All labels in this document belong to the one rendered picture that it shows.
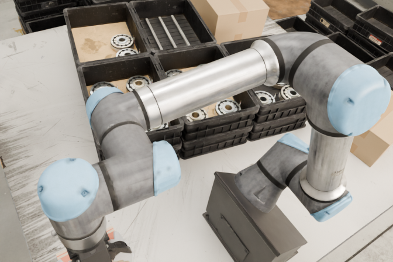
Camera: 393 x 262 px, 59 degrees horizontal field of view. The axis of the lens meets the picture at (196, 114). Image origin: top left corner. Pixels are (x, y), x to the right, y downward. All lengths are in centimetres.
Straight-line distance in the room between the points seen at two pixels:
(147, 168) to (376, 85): 39
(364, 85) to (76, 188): 46
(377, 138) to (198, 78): 103
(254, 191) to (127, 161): 60
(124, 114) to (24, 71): 125
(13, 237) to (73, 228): 160
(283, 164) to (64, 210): 69
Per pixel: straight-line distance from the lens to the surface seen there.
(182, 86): 60
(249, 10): 187
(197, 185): 133
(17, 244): 209
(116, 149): 53
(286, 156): 103
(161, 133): 117
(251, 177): 106
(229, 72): 64
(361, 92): 62
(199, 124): 121
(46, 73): 176
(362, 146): 158
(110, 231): 80
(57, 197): 47
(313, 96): 65
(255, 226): 98
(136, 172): 50
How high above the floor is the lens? 185
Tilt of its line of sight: 49 degrees down
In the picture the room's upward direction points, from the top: 9 degrees clockwise
